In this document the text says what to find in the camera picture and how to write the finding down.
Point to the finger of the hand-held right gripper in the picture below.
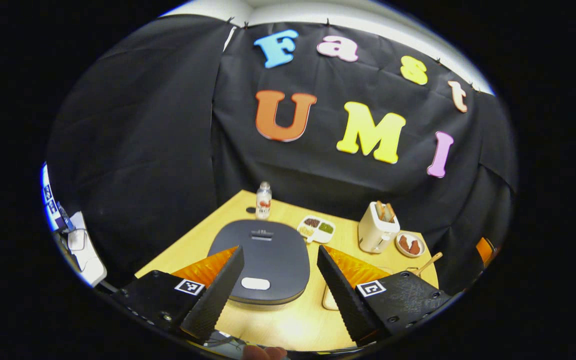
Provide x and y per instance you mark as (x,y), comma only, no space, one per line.
(485,250)

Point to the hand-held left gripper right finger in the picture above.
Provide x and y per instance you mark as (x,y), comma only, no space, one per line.
(345,300)

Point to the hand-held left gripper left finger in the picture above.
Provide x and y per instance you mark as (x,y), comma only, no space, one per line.
(215,300)

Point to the clear rice container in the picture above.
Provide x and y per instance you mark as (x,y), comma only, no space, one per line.
(330,300)

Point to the wooden spoon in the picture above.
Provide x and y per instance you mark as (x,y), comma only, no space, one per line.
(430,261)

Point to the dark grey rice cooker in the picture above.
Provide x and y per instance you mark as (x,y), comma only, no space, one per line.
(268,255)

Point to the white toaster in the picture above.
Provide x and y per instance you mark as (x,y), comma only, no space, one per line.
(375,237)

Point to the brown meat piece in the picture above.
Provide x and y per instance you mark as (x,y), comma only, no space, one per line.
(415,246)
(404,243)

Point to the white round plate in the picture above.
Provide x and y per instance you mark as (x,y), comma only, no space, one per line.
(410,255)

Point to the white divided bean dish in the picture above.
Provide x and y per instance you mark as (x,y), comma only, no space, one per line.
(316,229)

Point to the toasted bread slice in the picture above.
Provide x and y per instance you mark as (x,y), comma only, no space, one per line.
(380,210)
(390,212)

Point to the small clear bottle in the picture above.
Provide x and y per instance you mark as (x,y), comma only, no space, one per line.
(263,202)

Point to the white side desk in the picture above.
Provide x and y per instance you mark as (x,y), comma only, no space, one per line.
(90,260)

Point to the black backdrop cloth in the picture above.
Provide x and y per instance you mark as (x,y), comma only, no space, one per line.
(158,150)

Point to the computer monitor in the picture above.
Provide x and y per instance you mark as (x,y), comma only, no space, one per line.
(53,200)

